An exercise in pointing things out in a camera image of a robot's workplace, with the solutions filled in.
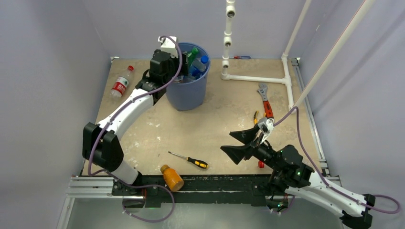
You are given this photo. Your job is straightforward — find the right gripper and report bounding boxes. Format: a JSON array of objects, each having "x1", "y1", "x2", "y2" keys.
[{"x1": 220, "y1": 124, "x2": 282, "y2": 172}]

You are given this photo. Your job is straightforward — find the orange juice bottle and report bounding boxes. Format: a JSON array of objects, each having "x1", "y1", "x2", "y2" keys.
[{"x1": 160, "y1": 165, "x2": 184, "y2": 192}]

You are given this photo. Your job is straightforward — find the small Pepsi bottle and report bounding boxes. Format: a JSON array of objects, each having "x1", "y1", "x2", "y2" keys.
[{"x1": 189, "y1": 55, "x2": 209, "y2": 78}]

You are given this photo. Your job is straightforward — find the green plastic bottle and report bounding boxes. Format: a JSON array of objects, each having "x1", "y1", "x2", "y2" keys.
[{"x1": 187, "y1": 47, "x2": 199, "y2": 66}]

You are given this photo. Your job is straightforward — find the red label clear bottle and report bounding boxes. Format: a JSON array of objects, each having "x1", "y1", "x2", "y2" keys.
[{"x1": 110, "y1": 65, "x2": 134, "y2": 98}]

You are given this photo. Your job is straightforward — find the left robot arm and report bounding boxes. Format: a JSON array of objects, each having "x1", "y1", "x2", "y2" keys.
[{"x1": 82, "y1": 49, "x2": 188, "y2": 195}]

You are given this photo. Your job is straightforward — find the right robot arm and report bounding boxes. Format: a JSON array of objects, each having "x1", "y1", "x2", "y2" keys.
[{"x1": 220, "y1": 125, "x2": 375, "y2": 229}]

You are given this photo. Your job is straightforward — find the blue plastic bin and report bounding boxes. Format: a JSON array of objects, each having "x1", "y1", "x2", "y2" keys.
[{"x1": 166, "y1": 42, "x2": 211, "y2": 111}]

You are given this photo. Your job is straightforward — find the red cap clear bottle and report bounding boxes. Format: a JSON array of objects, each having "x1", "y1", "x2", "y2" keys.
[{"x1": 258, "y1": 161, "x2": 265, "y2": 168}]

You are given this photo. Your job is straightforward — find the black yellow screwdriver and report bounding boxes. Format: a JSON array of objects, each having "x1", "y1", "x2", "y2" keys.
[{"x1": 168, "y1": 151, "x2": 208, "y2": 169}]

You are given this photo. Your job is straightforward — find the red blue screwdriver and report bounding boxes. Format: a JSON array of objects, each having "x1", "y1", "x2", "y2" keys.
[{"x1": 231, "y1": 56, "x2": 251, "y2": 60}]

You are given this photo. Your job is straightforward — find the yellow handled pliers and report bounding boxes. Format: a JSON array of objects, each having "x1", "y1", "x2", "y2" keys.
[{"x1": 254, "y1": 110, "x2": 258, "y2": 125}]

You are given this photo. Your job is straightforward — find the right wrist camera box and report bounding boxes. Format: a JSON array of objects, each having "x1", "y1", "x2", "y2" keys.
[{"x1": 257, "y1": 117, "x2": 274, "y2": 143}]

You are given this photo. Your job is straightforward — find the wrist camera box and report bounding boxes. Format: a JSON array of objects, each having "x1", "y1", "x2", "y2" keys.
[
  {"x1": 257, "y1": 117, "x2": 274, "y2": 143},
  {"x1": 158, "y1": 36, "x2": 179, "y2": 58}
]

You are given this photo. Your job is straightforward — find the red handled adjustable wrench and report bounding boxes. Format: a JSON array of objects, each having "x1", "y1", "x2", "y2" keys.
[{"x1": 257, "y1": 83, "x2": 274, "y2": 119}]

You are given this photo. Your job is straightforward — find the white PVC pipe frame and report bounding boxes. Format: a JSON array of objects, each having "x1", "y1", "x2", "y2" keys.
[{"x1": 221, "y1": 0, "x2": 375, "y2": 110}]

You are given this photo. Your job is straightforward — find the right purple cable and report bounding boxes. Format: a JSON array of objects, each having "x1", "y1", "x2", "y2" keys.
[{"x1": 272, "y1": 106, "x2": 401, "y2": 215}]

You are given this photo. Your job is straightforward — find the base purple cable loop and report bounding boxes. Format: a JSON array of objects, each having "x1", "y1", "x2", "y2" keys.
[{"x1": 122, "y1": 184, "x2": 176, "y2": 223}]

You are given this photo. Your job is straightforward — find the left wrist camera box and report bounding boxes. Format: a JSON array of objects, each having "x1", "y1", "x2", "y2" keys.
[{"x1": 158, "y1": 36, "x2": 179, "y2": 58}]

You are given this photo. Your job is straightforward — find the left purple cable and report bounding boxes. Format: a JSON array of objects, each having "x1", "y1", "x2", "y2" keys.
[{"x1": 87, "y1": 35, "x2": 183, "y2": 188}]

